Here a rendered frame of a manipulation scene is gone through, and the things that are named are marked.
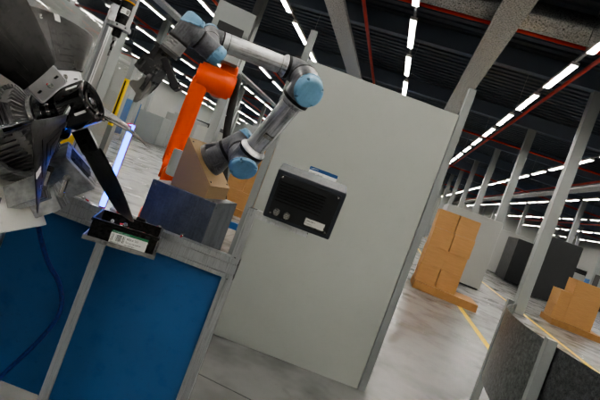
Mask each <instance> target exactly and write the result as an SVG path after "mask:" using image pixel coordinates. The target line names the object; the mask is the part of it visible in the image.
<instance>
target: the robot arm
mask: <svg viewBox="0 0 600 400"><path fill-rule="evenodd" d="M154 45H155V47H154V48H153V49H152V51H151V52H150V53H145V54H142V55H141V56H140V58H139V59H138V60H137V62H136V63H135V64H134V65H135V67H136V68H137V69H138V70H139V71H141V72H142V73H143V74H145V75H146V77H142V78H141V79H140V80H131V81H130V83H129V84H130V86H131V87H132V88H133V90H134V91H135V92H136V94H135V97H134V99H133V102H138V101H140V100H142V99H144V98H145V97H146V96H148V95H150V94H151V93H152V92H153V91H154V90H155V89H156V88H157V87H158V86H159V84H160V83H161V82H162V81H163V79H164V78H165V76H166V75H167V78H168V80H169V82H170V87H171V89H172V90H174V91H175V92H178V91H180V90H181V87H180V82H179V81H178V79H177V76H176V73H175V71H174V69H173V67H172V64H171V60H170V59H171V58H172V59H173V60H175V61H177V59H178V57H181V55H182V54H183V53H184V52H185V50H186V49H187V48H188V46H191V47H192V48H193V49H195V50H196V51H197V52H198V53H199V54H200V55H202V56H203V58H204V59H205V60H206V61H207V62H209V63H210V64H212V65H214V66H216V65H218V64H220V63H221V62H222V61H223V59H224V58H225V56H226V54H229V55H231V56H234V57H236V58H238V59H241V60H243V61H246V62H249V63H252V64H254V65H257V66H260V67H262V68H264V69H267V70H269V71H273V72H276V73H278V74H279V76H280V77H281V78H283V79H286V80H287V81H288V82H289V85H288V86H287V87H286V88H285V90H284V91H283V98H282V99H281V100H280V101H279V103H278V104H277V105H276V106H275V108H274V109H273V110H272V111H271V113H270V114H269V115H268V116H267V117H266V119H265V120H264V121H263V122H262V124H261V125H260V126H259V127H258V128H257V129H256V131H255V132H254V133H253V134H252V133H251V132H250V130H249V129H247V128H244V129H240V130H239V131H237V132H235V133H233V134H231V135H230V136H228V137H225V138H224V139H222V140H220V141H218V142H212V143H207V144H204V145H202V146H201V147H200V151H201V155H202V157H203V159H204V163H205V164H206V166H207V167H208V169H209V170H210V171H211V173H213V174H214V175H216V176H217V175H219V174H221V173H223V172H224V170H225V169H226V168H227V167H228V166H229V171H230V173H231V174H232V175H233V176H234V177H236V178H238V179H250V178H252V177H253V176H254V175H255V174H256V172H257V170H258V167H257V165H258V164H259V163H260V162H261V161H262V160H263V158H264V152H265V151H266V150H267V148H268V147H269V146H270V145H271V144H272V142H273V141H274V140H275V139H276V138H277V137H278V136H279V134H280V133H281V132H282V131H283V130H284V129H285V127H286V126H287V125H288V124H289V123H290V122H291V121H292V120H293V119H294V118H295V117H296V115H297V114H298V113H299V112H302V111H306V109H307V108H308V107H311V106H315V105H316V104H317V103H319V102H320V100H321V99H322V97H323V92H324V89H323V84H322V81H321V79H320V77H319V75H318V73H317V71H316V69H315V68H314V67H313V66H312V65H311V64H309V63H308V62H306V61H304V60H301V59H299V58H296V57H294V56H292V55H290V54H287V55H283V54H279V53H276V52H274V51H271V50H270V49H267V48H265V47H262V46H258V45H256V44H254V43H251V42H249V41H246V40H244V39H242V38H240V37H236V36H233V35H231V34H229V33H227V32H224V31H222V30H219V29H218V28H217V26H215V25H214V24H212V23H206V24H205V23H204V21H203V20H202V19H201V18H200V17H199V16H198V15H197V14H196V13H194V12H192V11H187V12H186V13H185V14H184V15H183V16H182V17H181V18H180V19H179V21H178V23H177V24H176V25H175V26H174V28H173V29H172V30H171V32H170V33H169V34H168V35H167V37H166V38H165V39H164V40H163V42H162V44H159V43H157V42H156V41H155V43H154Z"/></svg>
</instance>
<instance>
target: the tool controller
mask: <svg viewBox="0 0 600 400"><path fill-rule="evenodd" d="M345 199H346V186H344V185H342V184H339V183H337V182H335V181H332V180H329V179H325V178H323V177H321V176H318V175H315V174H313V173H310V172H308V171H304V170H301V169H299V168H297V167H294V166H292V165H289V164H286V163H282V165H281V166H280V168H279V170H278V173H277V176H276V179H275V181H274V183H273V186H272V189H271V193H270V195H269V198H268V201H267V204H266V206H265V209H264V211H263V215H264V216H266V217H269V218H272V219H273V220H276V221H280V222H283V223H286V224H287V225H290V226H292V227H295V228H298V229H301V230H304V231H306V232H309V233H312V234H314V235H316V236H319V237H321V238H326V239H329V237H330V235H331V232H332V230H333V228H334V226H335V223H336V221H337V218H338V215H339V213H340V210H341V208H342V205H343V203H344V201H345Z"/></svg>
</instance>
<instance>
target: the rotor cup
mask: <svg viewBox="0 0 600 400"><path fill-rule="evenodd" d="M75 85H77V86H76V87H74V88H71V89H68V90H65V89H66V88H70V87H72V86H75ZM90 97H91V98H92V99H93V100H94V104H91V103H90V101H89V98H90ZM31 105H32V109H33V113H34V114H35V117H36V119H37V120H42V119H47V118H53V117H56V116H60V115H63V113H64V112H65V110H66V108H67V106H68V105H69V106H70V108H71V109H70V112H69V114H68V115H69V116H70V117H69V119H66V122H67V125H66V128H65V129H62V134H61V136H60V138H59V140H60V141H62V140H64V139H67V138H68V137H69V136H70V135H71V130H72V129H75V130H78V129H83V128H85V127H87V126H90V125H93V124H96V123H98V122H100V121H102V120H103V119H104V107H103V104H102V101H101V99H100V97H99V95H98V94H97V92H96V90H95V89H94V88H93V86H92V85H91V84H89V83H88V82H87V81H85V80H79V81H76V82H74V83H71V84H69V85H66V86H64V87H62V88H61V89H59V90H58V91H57V92H56V93H55V94H54V95H53V96H52V97H50V98H49V99H48V100H47V101H46V102H45V103H43V104H41V103H40V102H39V101H38V100H37V99H36V98H35V97H34V96H32V97H31ZM84 110H85V111H86V112H84V113H82V114H80V115H77V116H75V115H74V113H78V112H81V111H84Z"/></svg>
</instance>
